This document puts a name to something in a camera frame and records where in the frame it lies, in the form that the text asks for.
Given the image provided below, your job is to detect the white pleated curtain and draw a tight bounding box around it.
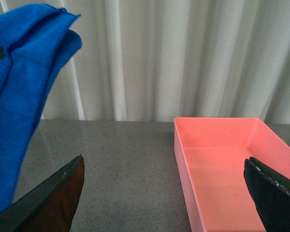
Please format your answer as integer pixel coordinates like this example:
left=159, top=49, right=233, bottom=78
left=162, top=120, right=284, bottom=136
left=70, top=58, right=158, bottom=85
left=0, top=0, right=290, bottom=125

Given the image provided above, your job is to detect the blue microfiber cloth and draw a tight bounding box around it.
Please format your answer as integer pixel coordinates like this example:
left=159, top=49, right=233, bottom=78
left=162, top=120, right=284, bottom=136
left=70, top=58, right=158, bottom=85
left=0, top=3, right=82, bottom=212

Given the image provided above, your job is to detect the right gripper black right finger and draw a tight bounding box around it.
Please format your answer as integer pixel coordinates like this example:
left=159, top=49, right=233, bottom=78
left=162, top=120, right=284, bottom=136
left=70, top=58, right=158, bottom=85
left=244, top=157, right=290, bottom=232

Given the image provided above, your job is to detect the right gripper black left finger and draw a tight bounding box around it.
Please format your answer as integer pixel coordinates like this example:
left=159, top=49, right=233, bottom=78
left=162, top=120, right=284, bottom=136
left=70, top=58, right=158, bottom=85
left=0, top=155, right=85, bottom=232

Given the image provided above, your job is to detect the pink plastic bin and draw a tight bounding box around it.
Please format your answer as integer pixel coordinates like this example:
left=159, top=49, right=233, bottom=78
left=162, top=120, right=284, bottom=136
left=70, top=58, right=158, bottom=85
left=174, top=117, right=290, bottom=232

